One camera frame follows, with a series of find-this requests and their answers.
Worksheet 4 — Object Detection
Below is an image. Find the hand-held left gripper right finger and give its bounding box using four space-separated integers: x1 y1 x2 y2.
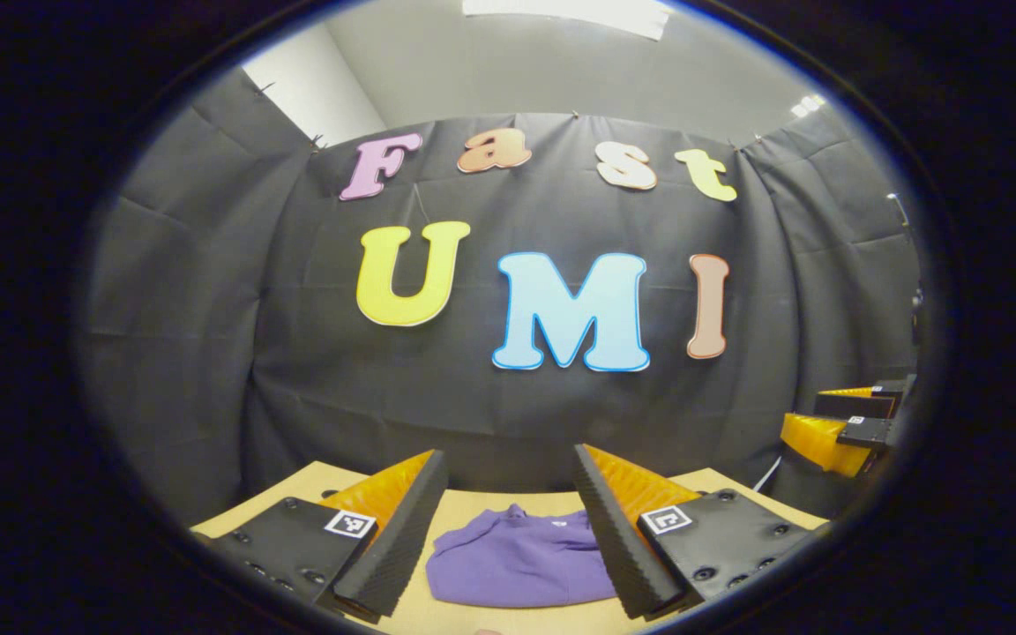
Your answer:
572 443 831 621

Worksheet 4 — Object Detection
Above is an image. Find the purple knit garment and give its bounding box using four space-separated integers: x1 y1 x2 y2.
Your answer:
424 503 619 609

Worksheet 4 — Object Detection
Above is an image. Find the ceiling light panel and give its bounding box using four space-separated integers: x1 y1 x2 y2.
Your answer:
462 0 675 41

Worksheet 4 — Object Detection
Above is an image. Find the black backdrop cloth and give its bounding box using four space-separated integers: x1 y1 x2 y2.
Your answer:
76 66 923 530

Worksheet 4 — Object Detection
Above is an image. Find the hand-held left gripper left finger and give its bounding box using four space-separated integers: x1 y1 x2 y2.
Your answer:
190 448 450 623

